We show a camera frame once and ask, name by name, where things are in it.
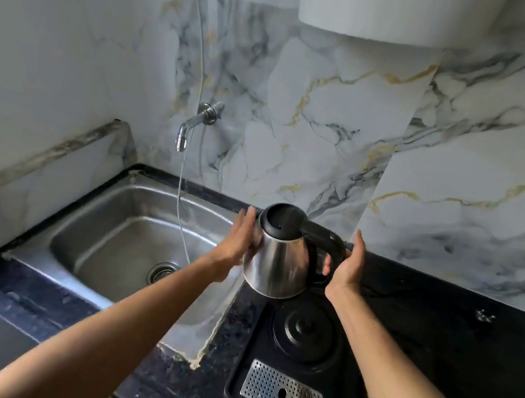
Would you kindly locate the person's left hand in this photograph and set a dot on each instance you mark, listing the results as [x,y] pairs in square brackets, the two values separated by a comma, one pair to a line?
[235,244]

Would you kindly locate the person's right hand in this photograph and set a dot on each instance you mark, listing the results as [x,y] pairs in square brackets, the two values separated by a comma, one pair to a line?
[350,268]

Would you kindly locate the person's right thumb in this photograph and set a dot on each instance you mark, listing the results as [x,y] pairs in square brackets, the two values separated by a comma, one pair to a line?
[328,263]

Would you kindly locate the person's left thumb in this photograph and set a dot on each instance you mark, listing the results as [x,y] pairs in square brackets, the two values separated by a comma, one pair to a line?
[257,241]

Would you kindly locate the stainless steel electric kettle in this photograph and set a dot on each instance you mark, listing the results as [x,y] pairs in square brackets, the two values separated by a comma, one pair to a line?
[286,253]

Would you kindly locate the person's right forearm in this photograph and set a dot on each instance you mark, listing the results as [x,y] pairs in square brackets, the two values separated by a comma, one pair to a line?
[406,386]

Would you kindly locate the person's left forearm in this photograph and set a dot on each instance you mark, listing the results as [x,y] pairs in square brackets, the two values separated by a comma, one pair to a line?
[119,333]

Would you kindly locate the black kettle base tray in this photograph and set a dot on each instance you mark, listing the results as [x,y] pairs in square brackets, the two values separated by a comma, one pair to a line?
[298,362]

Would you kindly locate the stainless steel sink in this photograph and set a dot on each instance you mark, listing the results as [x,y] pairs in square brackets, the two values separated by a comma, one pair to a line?
[134,247]

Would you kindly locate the white water heater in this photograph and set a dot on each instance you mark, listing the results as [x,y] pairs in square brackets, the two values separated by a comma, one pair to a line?
[399,8]

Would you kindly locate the chrome wall tap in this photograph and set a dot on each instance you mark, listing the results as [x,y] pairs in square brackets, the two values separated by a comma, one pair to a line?
[198,120]

